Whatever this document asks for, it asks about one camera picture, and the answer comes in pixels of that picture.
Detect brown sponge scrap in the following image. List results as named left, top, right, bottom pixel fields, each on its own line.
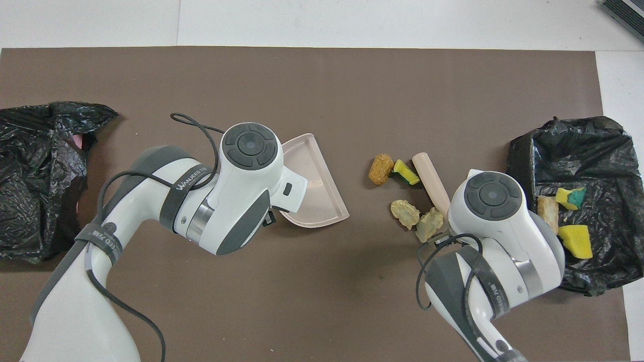
left=368, top=153, right=394, bottom=186

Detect orange striped beige sponge scrap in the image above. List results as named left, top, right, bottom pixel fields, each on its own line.
left=537, top=196, right=560, bottom=235

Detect brown table mat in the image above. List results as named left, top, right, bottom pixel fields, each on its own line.
left=0, top=47, right=630, bottom=362

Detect beige hand brush black bristles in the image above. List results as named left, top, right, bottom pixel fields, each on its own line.
left=412, top=152, right=451, bottom=217

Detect beige plastic dustpan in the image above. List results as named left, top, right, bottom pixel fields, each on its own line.
left=278, top=133, right=350, bottom=228

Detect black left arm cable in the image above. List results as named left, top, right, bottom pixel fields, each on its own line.
left=86, top=113, right=224, bottom=362

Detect pink bin with black bag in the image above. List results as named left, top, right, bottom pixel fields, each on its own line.
left=0, top=102, right=119, bottom=265

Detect pale grey-beige sponge scrap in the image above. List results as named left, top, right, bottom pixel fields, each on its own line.
left=415, top=207, right=445, bottom=244

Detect beige crumbly sponge scrap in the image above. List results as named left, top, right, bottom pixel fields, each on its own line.
left=390, top=199, right=421, bottom=230

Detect dark ribbed vent panel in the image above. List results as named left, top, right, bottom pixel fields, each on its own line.
left=600, top=0, right=644, bottom=43

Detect rectangular bin with black bag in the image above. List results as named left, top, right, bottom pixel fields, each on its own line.
left=504, top=116, right=644, bottom=296

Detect green and yellow sponge scrap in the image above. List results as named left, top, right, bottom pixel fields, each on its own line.
left=555, top=187, right=587, bottom=210

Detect yellow sponge wedge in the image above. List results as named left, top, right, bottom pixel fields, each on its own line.
left=558, top=225, right=594, bottom=260

